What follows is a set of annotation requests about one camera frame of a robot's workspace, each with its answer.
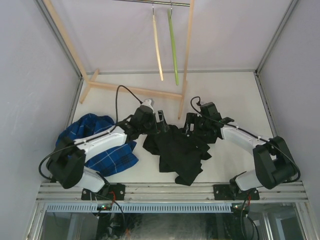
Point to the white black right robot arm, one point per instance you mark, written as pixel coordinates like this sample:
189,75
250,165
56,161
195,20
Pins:
273,161

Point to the blue plaid shirt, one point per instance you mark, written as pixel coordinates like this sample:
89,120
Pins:
109,162

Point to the beige plastic hanger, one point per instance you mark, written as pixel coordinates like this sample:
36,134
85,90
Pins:
157,50

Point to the metal hanging rod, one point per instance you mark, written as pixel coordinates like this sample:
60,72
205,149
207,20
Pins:
158,2

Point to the wooden clothes rack frame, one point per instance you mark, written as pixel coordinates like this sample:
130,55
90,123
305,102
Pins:
90,82

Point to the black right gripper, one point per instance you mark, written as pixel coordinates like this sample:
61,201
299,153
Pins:
192,118

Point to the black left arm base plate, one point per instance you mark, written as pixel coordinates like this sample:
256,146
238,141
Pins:
114,192

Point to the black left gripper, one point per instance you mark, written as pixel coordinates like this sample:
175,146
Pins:
163,126

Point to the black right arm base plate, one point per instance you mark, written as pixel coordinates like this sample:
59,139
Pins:
224,192

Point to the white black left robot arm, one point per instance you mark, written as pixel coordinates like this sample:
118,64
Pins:
67,162

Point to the blue slotted cable duct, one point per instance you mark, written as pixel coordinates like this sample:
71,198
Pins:
130,208

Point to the green plastic hanger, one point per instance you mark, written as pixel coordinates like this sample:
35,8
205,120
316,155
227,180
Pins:
173,44

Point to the black button shirt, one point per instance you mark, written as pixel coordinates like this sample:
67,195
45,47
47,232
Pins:
178,153

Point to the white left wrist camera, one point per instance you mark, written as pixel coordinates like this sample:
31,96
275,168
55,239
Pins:
148,103

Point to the aluminium extrusion rail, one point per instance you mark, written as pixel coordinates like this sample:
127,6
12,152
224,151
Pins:
169,192

